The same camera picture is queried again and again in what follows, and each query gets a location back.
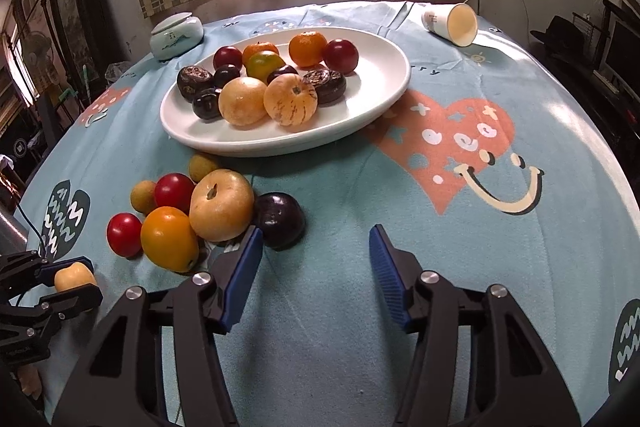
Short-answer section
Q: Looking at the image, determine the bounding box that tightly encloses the pale green ceramic jar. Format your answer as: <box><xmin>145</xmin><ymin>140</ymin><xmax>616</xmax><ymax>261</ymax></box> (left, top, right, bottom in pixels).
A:
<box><xmin>150</xmin><ymin>11</ymin><xmax>204</xmax><ymax>60</ymax></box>

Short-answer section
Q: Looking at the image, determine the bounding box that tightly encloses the small tan longan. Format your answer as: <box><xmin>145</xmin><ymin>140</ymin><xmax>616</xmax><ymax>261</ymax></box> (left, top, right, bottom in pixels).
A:
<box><xmin>130</xmin><ymin>180</ymin><xmax>158</xmax><ymax>214</ymax></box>
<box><xmin>188</xmin><ymin>153</ymin><xmax>221</xmax><ymax>184</ymax></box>

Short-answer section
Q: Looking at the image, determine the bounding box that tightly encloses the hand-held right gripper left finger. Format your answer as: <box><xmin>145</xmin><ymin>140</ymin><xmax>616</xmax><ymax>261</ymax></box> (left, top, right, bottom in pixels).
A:
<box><xmin>50</xmin><ymin>226</ymin><xmax>264</xmax><ymax>427</ymax></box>

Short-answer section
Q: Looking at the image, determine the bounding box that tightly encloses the small pale yellow fruit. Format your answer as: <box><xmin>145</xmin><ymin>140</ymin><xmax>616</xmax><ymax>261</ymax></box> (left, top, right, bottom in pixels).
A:
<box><xmin>54</xmin><ymin>262</ymin><xmax>98</xmax><ymax>293</ymax></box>

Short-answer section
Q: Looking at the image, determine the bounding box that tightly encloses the electric fan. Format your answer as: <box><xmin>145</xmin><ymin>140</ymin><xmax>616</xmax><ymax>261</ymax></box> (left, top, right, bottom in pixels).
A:
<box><xmin>17</xmin><ymin>29</ymin><xmax>56</xmax><ymax>72</ymax></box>

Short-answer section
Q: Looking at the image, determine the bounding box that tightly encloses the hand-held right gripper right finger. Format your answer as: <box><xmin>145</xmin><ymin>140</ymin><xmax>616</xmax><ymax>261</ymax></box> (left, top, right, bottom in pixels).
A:
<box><xmin>369</xmin><ymin>223</ymin><xmax>583</xmax><ymax>427</ymax></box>

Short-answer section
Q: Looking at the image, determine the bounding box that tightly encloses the white round plate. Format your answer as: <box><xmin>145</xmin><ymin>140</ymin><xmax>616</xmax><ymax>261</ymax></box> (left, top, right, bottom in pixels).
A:
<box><xmin>159</xmin><ymin>26</ymin><xmax>412</xmax><ymax>158</ymax></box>

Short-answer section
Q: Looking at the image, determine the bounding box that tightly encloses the dark wooden side desk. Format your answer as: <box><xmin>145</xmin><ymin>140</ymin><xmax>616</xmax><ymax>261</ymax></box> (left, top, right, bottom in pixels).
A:
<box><xmin>545</xmin><ymin>52</ymin><xmax>640</xmax><ymax>168</ymax></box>

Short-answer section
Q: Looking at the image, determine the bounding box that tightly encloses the white paper cup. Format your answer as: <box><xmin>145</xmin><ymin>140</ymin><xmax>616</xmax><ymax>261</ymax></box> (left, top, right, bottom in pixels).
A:
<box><xmin>421</xmin><ymin>3</ymin><xmax>477</xmax><ymax>47</ymax></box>

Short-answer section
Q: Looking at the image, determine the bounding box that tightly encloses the grey metal tube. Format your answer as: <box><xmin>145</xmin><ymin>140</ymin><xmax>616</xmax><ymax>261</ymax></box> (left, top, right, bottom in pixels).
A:
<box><xmin>0</xmin><ymin>209</ymin><xmax>31</xmax><ymax>253</ymax></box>

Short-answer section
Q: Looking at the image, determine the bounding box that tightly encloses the red plum on table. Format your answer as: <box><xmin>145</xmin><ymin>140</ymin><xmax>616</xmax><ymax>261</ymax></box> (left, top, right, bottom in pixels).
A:
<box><xmin>154</xmin><ymin>173</ymin><xmax>196</xmax><ymax>212</ymax></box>

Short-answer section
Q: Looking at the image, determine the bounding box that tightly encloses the striped yellow pepino melon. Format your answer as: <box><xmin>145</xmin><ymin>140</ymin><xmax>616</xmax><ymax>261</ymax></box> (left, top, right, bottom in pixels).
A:
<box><xmin>263</xmin><ymin>73</ymin><xmax>319</xmax><ymax>126</ymax></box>

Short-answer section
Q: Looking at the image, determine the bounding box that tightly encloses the white power strip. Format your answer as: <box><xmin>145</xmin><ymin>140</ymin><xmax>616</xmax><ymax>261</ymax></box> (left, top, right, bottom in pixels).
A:
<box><xmin>594</xmin><ymin>72</ymin><xmax>621</xmax><ymax>95</ymax></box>

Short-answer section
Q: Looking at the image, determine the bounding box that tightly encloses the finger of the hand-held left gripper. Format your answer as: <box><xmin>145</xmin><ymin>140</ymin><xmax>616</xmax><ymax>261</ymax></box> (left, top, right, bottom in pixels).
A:
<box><xmin>0</xmin><ymin>286</ymin><xmax>104</xmax><ymax>323</ymax></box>
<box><xmin>0</xmin><ymin>251</ymin><xmax>95</xmax><ymax>298</ymax></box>

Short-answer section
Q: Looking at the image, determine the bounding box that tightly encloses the small red plum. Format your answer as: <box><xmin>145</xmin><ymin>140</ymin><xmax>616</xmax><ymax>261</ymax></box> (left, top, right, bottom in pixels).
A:
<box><xmin>213</xmin><ymin>46</ymin><xmax>244</xmax><ymax>70</ymax></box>

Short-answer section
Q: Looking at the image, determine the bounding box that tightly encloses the orange tomato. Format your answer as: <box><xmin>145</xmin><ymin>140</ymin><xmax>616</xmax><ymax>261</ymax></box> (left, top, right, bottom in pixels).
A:
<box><xmin>140</xmin><ymin>206</ymin><xmax>200</xmax><ymax>273</ymax></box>

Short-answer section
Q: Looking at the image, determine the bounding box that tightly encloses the orange tangerine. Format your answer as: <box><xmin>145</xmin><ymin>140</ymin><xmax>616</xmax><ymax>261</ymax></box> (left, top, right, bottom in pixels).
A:
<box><xmin>289</xmin><ymin>30</ymin><xmax>328</xmax><ymax>68</ymax></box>
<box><xmin>242</xmin><ymin>41</ymin><xmax>279</xmax><ymax>65</ymax></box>

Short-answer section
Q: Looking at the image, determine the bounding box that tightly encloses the clear plastic bag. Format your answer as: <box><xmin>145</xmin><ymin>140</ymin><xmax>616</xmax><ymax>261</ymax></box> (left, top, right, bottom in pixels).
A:
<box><xmin>105</xmin><ymin>61</ymin><xmax>133</xmax><ymax>82</ymax></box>

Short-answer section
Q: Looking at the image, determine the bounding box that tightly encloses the computer monitor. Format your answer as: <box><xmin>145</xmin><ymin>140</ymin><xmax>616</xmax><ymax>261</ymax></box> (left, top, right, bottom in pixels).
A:
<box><xmin>597</xmin><ymin>19</ymin><xmax>640</xmax><ymax>95</ymax></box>

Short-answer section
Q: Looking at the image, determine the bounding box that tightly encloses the person's left hand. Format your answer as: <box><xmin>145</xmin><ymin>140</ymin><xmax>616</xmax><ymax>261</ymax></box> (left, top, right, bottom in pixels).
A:
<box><xmin>12</xmin><ymin>359</ymin><xmax>46</xmax><ymax>403</ymax></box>

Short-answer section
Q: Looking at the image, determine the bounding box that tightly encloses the black hat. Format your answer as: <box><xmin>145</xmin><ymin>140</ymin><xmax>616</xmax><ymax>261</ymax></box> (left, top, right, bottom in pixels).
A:
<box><xmin>530</xmin><ymin>16</ymin><xmax>583</xmax><ymax>52</ymax></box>

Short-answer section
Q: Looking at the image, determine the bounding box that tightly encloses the red tomato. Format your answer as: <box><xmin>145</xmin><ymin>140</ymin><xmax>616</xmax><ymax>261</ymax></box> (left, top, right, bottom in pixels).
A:
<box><xmin>107</xmin><ymin>212</ymin><xmax>144</xmax><ymax>258</ymax></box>

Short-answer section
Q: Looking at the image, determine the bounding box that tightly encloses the yellow-green tangerine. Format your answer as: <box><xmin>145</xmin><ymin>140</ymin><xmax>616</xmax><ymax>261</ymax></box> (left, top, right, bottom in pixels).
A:
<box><xmin>246</xmin><ymin>51</ymin><xmax>282</xmax><ymax>84</ymax></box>

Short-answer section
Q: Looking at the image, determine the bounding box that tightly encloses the thin black cable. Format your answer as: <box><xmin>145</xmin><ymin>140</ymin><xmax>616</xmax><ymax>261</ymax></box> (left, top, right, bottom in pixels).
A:
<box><xmin>0</xmin><ymin>174</ymin><xmax>46</xmax><ymax>258</ymax></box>

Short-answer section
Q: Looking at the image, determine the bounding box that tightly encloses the dark wrinkled passion fruit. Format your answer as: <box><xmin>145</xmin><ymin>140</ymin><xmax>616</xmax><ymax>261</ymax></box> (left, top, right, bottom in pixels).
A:
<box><xmin>301</xmin><ymin>68</ymin><xmax>347</xmax><ymax>105</ymax></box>
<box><xmin>176</xmin><ymin>65</ymin><xmax>215</xmax><ymax>102</ymax></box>

